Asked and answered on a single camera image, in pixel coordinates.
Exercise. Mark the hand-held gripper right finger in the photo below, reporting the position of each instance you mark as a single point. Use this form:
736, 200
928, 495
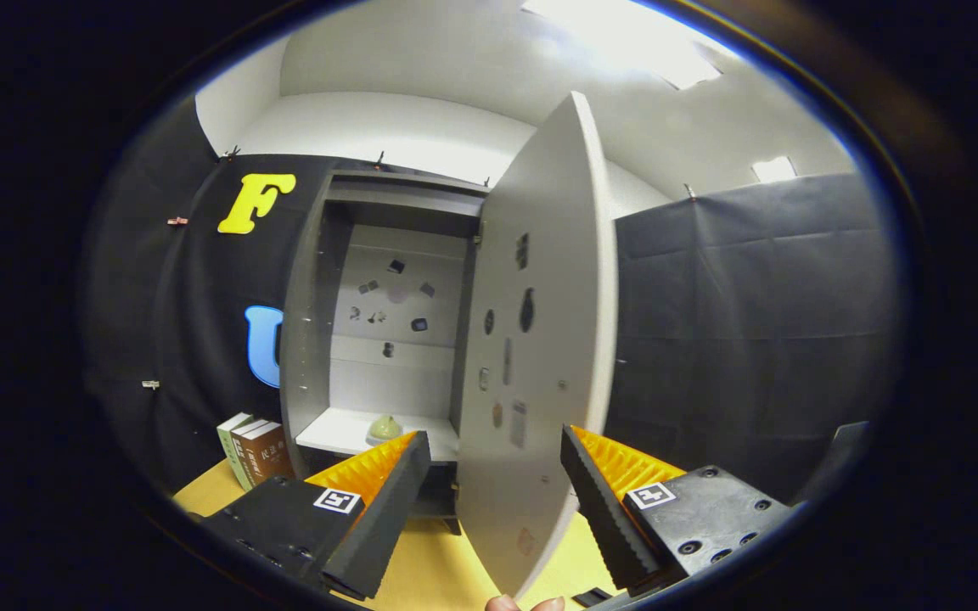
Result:
604, 518

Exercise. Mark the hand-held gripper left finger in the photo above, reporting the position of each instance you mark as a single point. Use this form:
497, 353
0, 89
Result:
383, 526

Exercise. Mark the beige cabinet door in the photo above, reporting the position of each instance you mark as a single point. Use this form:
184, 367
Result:
557, 212

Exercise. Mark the thick brown book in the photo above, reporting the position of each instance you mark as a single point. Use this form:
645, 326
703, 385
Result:
272, 458

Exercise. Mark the green book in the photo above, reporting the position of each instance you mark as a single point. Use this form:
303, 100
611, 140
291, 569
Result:
230, 450

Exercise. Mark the dark grey cabinet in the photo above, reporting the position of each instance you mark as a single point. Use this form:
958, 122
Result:
306, 339

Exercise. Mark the black backdrop cloth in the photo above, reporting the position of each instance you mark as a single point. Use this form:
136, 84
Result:
752, 322

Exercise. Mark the small ceiling light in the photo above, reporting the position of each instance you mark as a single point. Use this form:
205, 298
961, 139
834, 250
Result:
773, 169

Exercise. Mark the long ceiling light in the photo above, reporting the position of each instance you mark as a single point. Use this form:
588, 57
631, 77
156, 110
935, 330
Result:
625, 38

